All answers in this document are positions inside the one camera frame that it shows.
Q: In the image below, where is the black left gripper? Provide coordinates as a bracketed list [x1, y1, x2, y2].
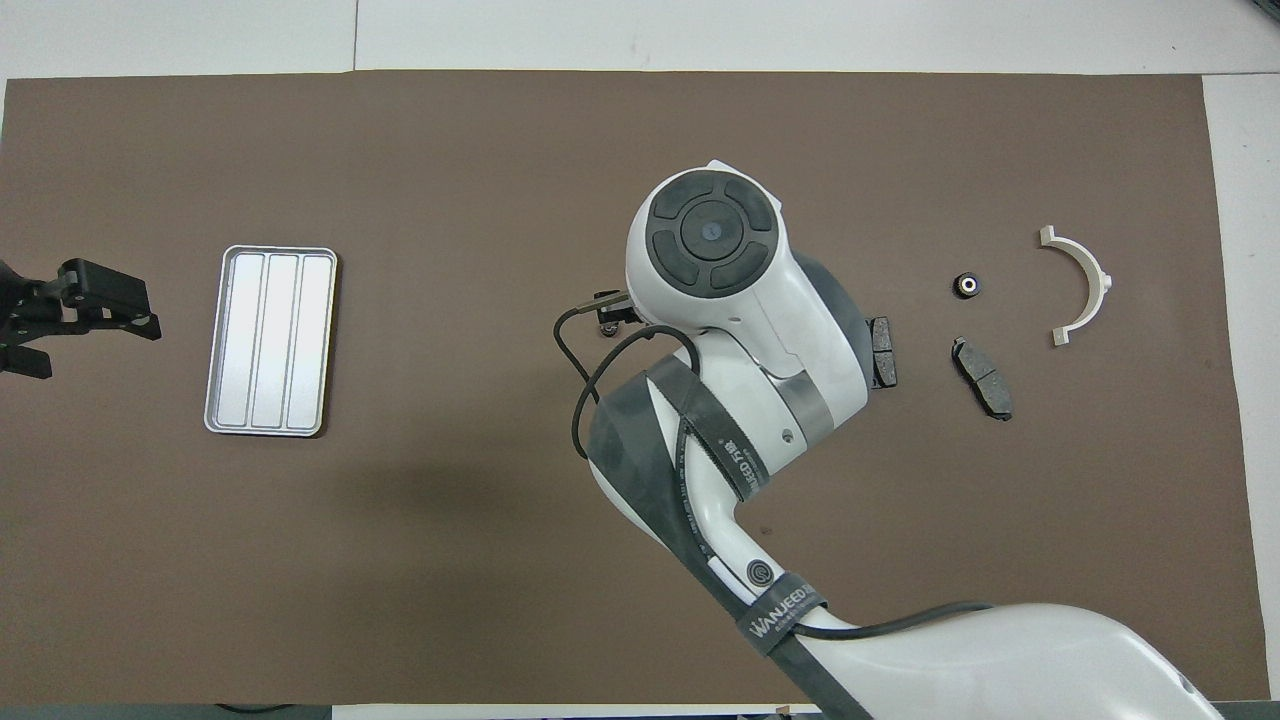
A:
[0, 258, 163, 380]

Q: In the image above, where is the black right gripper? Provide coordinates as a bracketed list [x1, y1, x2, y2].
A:
[597, 298, 643, 343]

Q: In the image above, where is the silver metal tray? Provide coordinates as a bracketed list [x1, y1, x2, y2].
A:
[204, 245, 339, 438]

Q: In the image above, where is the brown table mat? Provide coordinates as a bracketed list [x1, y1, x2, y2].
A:
[0, 70, 1271, 706]

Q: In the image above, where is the rectangular grey brake pad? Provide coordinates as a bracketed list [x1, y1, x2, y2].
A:
[868, 316, 899, 389]

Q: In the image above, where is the curved grey brake pad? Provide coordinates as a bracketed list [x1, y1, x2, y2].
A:
[950, 337, 1015, 422]

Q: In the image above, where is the white semicircular bracket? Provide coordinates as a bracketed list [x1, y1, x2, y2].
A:
[1038, 226, 1113, 348]

